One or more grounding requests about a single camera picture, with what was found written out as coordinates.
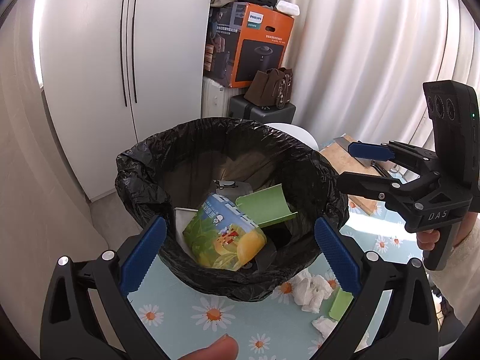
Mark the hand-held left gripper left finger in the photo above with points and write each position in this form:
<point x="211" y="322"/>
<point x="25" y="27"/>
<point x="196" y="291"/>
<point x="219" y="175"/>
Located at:
<point x="144" y="255"/>

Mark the person's right forearm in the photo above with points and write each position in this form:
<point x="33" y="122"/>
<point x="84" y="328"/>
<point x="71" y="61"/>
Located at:
<point x="465" y="262"/>

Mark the white suitcase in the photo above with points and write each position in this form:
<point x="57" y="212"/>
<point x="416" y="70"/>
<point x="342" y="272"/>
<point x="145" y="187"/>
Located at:
<point x="213" y="99"/>

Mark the white curtain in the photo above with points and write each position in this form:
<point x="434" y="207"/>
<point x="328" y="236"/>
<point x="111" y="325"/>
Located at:
<point x="375" y="45"/>

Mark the white wardrobe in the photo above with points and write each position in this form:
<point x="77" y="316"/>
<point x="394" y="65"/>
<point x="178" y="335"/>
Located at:
<point x="86" y="82"/>

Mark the wooden cutting board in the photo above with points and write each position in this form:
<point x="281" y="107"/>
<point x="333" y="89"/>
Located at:
<point x="337" y="161"/>

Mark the white chair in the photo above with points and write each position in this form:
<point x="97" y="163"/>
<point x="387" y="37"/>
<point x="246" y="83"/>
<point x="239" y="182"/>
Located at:
<point x="300" y="135"/>

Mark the green plastic box half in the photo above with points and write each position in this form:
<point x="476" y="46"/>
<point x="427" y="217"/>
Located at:
<point x="341" y="303"/>
<point x="266" y="206"/>

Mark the orange cardboard box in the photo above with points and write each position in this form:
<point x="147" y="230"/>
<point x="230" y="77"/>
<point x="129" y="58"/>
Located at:
<point x="270" y="26"/>

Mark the waste bin with black bag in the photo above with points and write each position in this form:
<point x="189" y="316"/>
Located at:
<point x="180" y="150"/>

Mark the person's right hand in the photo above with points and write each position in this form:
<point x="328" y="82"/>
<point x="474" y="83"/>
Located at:
<point x="428" y="240"/>

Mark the person's left hand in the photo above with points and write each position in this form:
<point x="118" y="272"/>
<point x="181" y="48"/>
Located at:
<point x="219" y="348"/>

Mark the white case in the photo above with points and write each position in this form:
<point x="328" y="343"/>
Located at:
<point x="288" y="7"/>

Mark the colourful printed paper carton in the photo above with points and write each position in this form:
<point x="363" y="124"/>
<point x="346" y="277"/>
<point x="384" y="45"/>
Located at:
<point x="217" y="240"/>

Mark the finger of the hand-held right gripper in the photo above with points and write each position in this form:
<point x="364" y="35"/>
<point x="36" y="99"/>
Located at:
<point x="365" y="149"/>
<point x="360" y="182"/>

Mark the white tissue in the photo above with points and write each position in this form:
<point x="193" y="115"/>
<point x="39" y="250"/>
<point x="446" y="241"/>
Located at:
<point x="311" y="292"/>
<point x="324" y="325"/>

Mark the brown handbag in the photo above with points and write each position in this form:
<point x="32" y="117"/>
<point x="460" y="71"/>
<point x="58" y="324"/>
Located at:
<point x="264" y="88"/>

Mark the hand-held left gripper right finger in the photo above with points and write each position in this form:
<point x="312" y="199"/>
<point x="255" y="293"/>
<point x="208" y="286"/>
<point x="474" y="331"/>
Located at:
<point x="337" y="257"/>

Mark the black storage box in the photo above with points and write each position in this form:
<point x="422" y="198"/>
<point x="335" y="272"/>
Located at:
<point x="247" y="110"/>

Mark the daisy print tablecloth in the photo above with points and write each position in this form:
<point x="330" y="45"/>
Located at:
<point x="180" y="318"/>

